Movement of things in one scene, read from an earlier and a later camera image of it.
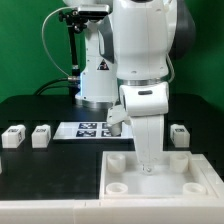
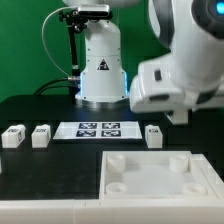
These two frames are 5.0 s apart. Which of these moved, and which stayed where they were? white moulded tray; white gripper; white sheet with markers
Moved: white gripper
Stayed: white sheet with markers; white moulded tray
